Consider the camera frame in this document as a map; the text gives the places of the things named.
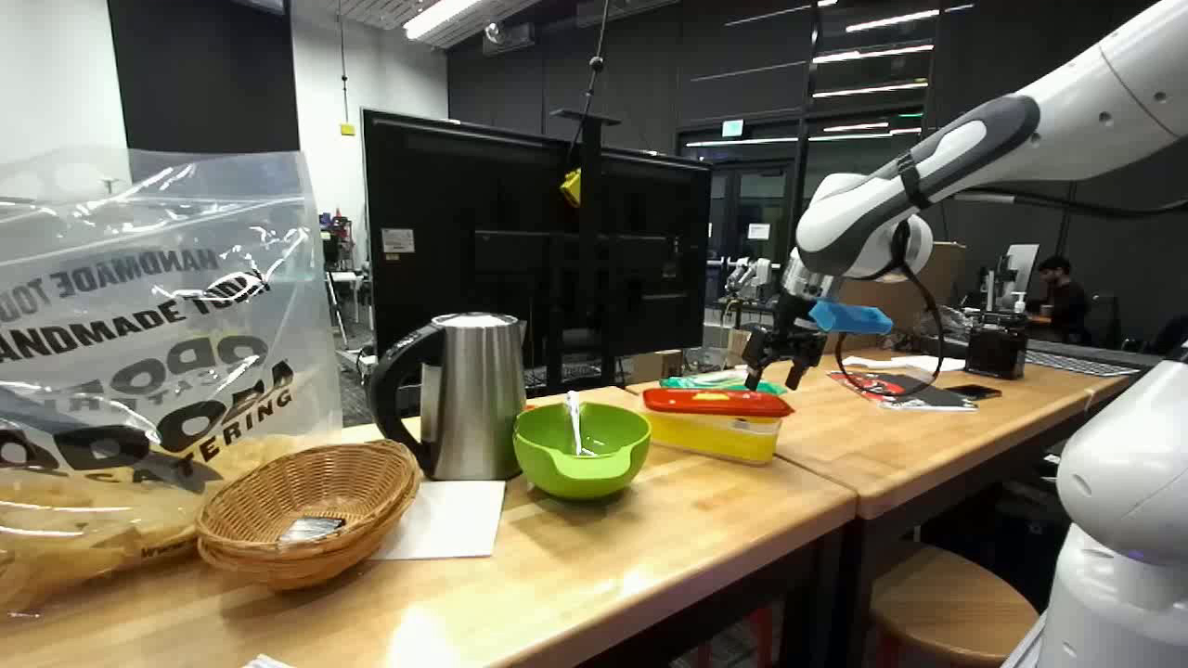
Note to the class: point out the seated person in background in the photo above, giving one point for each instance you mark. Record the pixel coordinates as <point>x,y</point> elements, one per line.
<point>1063,302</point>

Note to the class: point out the white plastic spoon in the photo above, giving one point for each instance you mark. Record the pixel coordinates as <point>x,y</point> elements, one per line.
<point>573,422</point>

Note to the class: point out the yellow triangular tag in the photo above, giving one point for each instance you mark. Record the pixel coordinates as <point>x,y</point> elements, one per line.
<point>573,187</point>

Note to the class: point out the large black monitor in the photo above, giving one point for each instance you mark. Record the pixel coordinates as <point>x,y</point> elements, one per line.
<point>468,248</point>

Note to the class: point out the woven wicker basket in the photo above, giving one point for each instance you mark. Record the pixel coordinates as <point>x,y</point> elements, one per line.
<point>309,495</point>

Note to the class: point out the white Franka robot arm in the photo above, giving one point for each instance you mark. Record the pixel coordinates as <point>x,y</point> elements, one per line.
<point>1088,114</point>

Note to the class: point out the brown cardboard box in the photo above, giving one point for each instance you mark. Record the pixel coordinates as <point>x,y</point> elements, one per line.
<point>887,298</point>

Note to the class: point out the black monitor stand pole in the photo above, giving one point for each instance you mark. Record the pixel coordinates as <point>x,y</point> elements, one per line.
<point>587,248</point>

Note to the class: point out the small silver packet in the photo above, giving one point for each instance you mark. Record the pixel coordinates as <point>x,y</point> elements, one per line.
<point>315,532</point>

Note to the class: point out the white paper sheet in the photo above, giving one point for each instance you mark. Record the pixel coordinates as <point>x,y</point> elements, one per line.
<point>912,364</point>

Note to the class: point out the red and black magazine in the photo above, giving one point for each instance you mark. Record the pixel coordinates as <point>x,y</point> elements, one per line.
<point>912,394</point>

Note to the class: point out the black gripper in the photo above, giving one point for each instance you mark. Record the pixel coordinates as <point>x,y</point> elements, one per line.
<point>791,328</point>

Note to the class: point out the round wooden stool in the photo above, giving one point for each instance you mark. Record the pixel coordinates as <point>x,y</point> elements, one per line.
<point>950,606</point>

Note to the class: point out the clear printed plastic bag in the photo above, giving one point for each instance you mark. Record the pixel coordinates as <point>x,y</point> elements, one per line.
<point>151,319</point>

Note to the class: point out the black camera on table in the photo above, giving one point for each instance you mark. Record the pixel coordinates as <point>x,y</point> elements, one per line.
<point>995,348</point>

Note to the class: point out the green wet wipes pack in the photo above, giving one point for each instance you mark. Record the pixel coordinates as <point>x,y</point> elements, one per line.
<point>712,379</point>

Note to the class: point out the green plastic bowl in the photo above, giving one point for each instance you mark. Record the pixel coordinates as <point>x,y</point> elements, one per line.
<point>581,469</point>

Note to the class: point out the red rectangular lunch box lid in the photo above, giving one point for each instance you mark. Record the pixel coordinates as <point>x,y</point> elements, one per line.
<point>718,402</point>

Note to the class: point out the white paper napkin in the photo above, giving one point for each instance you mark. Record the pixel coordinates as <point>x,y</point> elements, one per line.
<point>448,521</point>

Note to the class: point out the stainless steel kettle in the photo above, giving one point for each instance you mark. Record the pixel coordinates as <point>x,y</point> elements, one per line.
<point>476,394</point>

